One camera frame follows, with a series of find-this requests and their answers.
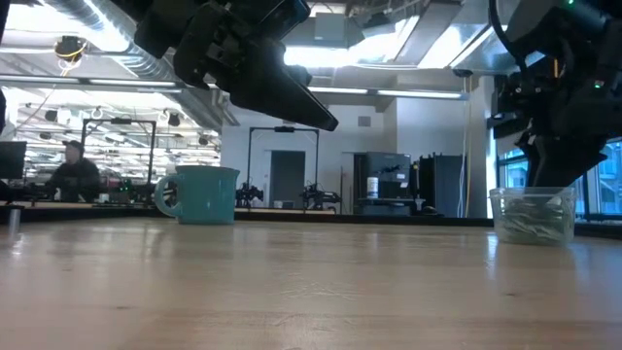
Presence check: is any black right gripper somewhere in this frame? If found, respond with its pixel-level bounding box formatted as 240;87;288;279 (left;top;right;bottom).
488;62;622;189

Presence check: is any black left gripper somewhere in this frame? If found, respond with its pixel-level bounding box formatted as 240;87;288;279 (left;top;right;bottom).
173;0;340;132

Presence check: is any grey ceiling box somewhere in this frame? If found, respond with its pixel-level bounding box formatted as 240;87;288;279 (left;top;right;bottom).
314;12;349;43

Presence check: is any grey door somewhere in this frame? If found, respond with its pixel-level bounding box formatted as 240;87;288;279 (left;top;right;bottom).
268;150;307;210

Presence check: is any clear plastic container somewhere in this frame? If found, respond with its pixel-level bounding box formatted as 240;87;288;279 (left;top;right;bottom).
488;187;578;247

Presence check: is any long ceiling light bar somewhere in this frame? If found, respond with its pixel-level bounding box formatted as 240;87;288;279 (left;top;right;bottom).
0;73;470;102

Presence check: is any black cabinet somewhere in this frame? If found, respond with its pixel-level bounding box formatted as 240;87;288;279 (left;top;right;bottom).
353;151;413;216
418;153;467;219

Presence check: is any distant wooden table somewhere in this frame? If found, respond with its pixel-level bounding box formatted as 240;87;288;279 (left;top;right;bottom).
232;207;337;216
18;200;164;211

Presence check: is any teal ceramic mug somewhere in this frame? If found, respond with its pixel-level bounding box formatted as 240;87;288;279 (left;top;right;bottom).
153;164;241;226

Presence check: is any person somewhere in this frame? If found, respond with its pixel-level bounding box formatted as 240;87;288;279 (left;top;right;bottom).
45;139;102;204

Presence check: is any black monitor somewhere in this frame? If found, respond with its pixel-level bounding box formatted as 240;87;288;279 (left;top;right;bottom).
0;140;28;180

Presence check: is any black gantry frame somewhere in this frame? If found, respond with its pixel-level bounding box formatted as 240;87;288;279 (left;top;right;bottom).
246;125;321;208
77;118;157;201

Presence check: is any black window frame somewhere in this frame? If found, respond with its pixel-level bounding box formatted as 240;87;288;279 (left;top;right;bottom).
495;140;622;223

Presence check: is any black reel with yellow cable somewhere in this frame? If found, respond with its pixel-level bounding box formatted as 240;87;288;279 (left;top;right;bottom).
52;34;89;64

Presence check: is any silver post with black cap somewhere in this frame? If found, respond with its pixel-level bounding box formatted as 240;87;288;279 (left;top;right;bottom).
6;203;25;234

